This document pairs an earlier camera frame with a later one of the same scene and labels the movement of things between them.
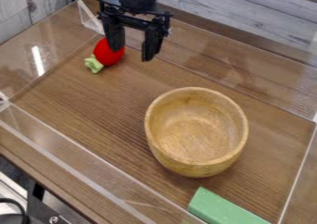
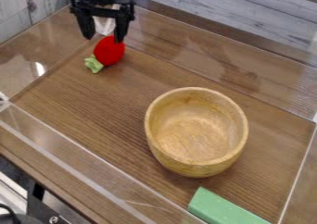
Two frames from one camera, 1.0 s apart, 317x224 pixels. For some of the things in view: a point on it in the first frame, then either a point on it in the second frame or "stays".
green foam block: [221, 211] stays
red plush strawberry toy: [105, 56] stays
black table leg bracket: [41, 213] stays
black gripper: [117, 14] -> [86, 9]
